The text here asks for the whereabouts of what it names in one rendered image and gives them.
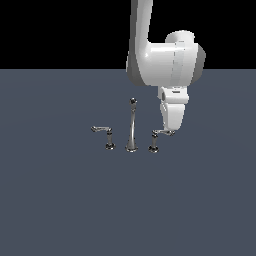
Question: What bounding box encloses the chrome faucet spout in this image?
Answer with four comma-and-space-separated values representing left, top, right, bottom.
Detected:
125, 97, 139, 153

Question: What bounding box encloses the chrome faucet lever handle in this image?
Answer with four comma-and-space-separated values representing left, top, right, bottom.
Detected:
148, 129, 176, 154
90, 125, 117, 151

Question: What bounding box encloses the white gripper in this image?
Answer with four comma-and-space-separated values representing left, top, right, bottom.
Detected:
159, 101, 186, 133

